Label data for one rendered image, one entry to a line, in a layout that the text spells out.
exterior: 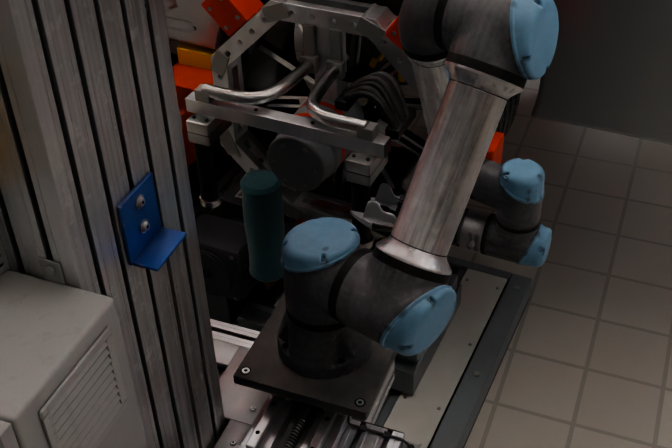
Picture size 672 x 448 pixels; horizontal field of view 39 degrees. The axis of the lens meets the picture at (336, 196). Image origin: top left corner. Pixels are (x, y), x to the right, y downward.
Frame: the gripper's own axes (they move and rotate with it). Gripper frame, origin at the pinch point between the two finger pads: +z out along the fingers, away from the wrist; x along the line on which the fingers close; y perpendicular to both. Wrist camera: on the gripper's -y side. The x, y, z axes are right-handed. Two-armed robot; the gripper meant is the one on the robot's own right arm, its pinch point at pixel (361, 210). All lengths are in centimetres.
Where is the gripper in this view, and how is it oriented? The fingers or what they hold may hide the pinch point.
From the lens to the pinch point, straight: 180.3
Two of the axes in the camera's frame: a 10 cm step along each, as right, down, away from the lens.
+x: -4.2, 5.5, -7.2
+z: -9.1, -2.3, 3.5
